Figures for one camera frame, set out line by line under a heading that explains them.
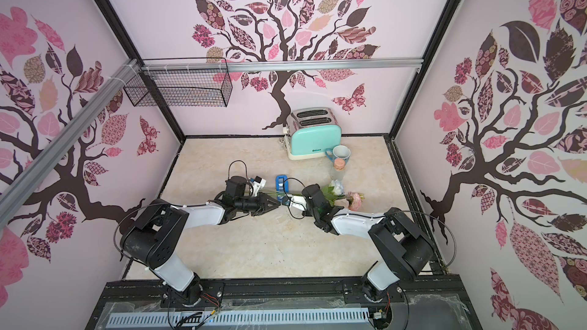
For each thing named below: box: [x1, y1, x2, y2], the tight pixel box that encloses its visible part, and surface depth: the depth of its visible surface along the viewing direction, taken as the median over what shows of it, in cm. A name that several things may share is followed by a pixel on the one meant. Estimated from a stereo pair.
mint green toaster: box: [285, 106, 343, 160], surface depth 106 cm
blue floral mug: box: [324, 144, 351, 166], surface depth 105 cm
